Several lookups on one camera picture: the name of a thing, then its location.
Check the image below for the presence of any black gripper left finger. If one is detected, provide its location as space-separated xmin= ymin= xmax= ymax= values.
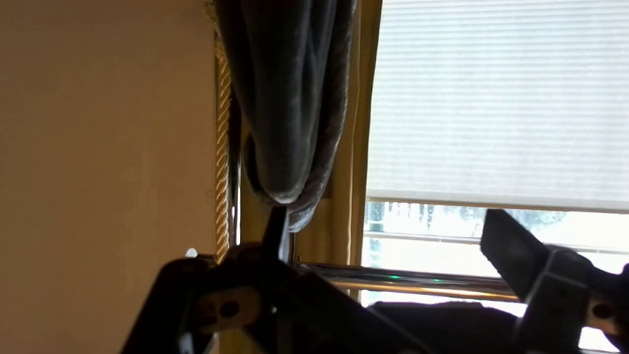
xmin=120 ymin=205 xmax=425 ymax=354

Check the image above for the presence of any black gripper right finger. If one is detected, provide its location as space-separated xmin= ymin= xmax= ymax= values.
xmin=480 ymin=209 xmax=629 ymax=354

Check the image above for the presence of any gray robe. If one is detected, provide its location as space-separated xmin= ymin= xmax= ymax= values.
xmin=214 ymin=0 xmax=360 ymax=237

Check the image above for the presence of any olive curtain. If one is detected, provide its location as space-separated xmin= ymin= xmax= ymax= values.
xmin=210 ymin=0 xmax=385 ymax=268

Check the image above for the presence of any white window blind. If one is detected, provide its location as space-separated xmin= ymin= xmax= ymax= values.
xmin=364 ymin=0 xmax=629 ymax=217

